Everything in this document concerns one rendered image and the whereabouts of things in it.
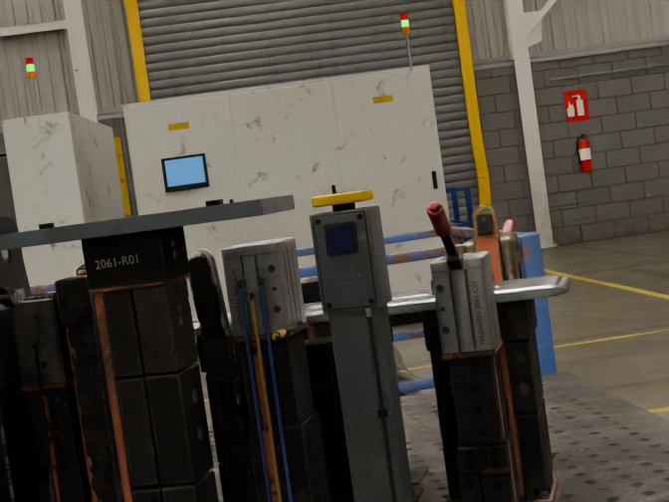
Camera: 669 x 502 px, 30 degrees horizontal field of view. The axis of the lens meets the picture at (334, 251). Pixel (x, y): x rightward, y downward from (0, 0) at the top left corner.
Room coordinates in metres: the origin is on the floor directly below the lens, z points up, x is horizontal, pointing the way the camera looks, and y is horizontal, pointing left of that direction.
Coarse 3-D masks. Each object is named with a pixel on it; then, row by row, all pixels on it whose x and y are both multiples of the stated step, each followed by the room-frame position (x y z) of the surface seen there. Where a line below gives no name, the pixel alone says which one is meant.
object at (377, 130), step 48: (192, 96) 9.66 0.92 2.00; (240, 96) 9.69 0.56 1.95; (288, 96) 9.73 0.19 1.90; (336, 96) 9.76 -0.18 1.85; (384, 96) 9.80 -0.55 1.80; (432, 96) 9.85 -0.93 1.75; (144, 144) 9.61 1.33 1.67; (192, 144) 9.65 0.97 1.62; (240, 144) 9.68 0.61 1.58; (288, 144) 9.72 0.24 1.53; (336, 144) 9.77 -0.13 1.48; (384, 144) 9.79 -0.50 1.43; (432, 144) 9.83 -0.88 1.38; (144, 192) 9.61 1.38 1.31; (192, 192) 9.64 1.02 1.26; (240, 192) 9.69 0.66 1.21; (288, 192) 9.72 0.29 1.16; (336, 192) 9.75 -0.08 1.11; (384, 192) 9.79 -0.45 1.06; (432, 192) 9.83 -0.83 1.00; (192, 240) 9.64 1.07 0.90; (240, 240) 9.67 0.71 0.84; (432, 240) 9.82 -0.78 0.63
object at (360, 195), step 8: (344, 192) 1.40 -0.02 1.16; (352, 192) 1.39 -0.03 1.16; (360, 192) 1.39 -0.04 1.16; (368, 192) 1.42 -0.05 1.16; (312, 200) 1.40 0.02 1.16; (320, 200) 1.40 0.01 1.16; (328, 200) 1.40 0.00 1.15; (336, 200) 1.40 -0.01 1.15; (344, 200) 1.39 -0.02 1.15; (352, 200) 1.39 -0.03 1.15; (360, 200) 1.39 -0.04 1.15; (336, 208) 1.42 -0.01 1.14; (344, 208) 1.41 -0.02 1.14; (352, 208) 1.42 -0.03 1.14
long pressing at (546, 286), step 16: (496, 288) 1.70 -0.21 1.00; (512, 288) 1.67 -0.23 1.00; (528, 288) 1.62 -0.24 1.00; (544, 288) 1.62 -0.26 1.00; (560, 288) 1.62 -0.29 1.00; (304, 304) 1.86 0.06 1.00; (320, 304) 1.83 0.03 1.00; (400, 304) 1.66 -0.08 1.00; (416, 304) 1.65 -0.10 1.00; (432, 304) 1.65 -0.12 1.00; (192, 320) 1.85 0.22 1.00; (320, 320) 1.69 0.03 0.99
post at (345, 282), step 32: (320, 224) 1.40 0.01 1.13; (352, 224) 1.38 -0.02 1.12; (320, 256) 1.40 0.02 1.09; (352, 256) 1.39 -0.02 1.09; (384, 256) 1.44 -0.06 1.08; (320, 288) 1.40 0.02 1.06; (352, 288) 1.39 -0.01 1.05; (384, 288) 1.41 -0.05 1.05; (352, 320) 1.40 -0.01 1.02; (384, 320) 1.42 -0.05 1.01; (352, 352) 1.40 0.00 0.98; (384, 352) 1.40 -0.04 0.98; (352, 384) 1.40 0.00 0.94; (384, 384) 1.39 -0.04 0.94; (352, 416) 1.40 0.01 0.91; (384, 416) 1.39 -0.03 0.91; (352, 448) 1.40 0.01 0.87; (384, 448) 1.39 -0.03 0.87; (352, 480) 1.40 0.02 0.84; (384, 480) 1.39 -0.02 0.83
